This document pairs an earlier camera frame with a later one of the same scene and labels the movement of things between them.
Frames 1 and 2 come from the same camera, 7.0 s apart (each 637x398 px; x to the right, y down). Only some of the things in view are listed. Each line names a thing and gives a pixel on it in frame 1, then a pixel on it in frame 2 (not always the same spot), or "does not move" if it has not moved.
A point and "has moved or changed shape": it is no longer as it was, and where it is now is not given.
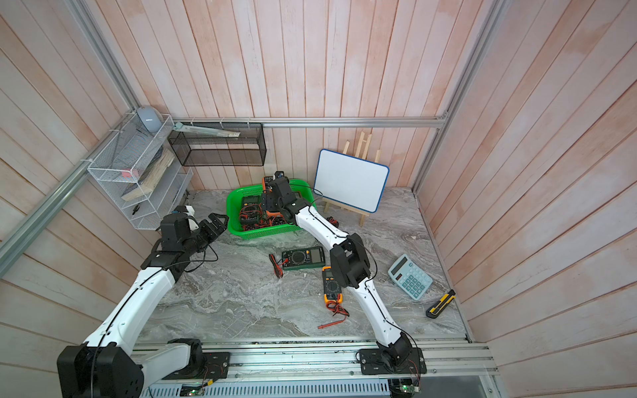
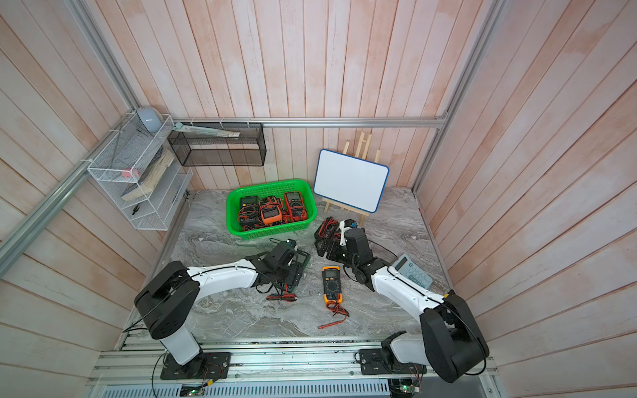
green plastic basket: (233, 211) does not move
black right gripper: (268, 199) -> (333, 256)
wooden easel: (363, 213) does not move
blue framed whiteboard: (350, 181) does not move
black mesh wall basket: (199, 149) does not move
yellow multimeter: (333, 296) does not move
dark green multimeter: (250, 210) does not move
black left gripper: (213, 233) -> (285, 280)
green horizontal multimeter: (299, 259) has moved or changed shape
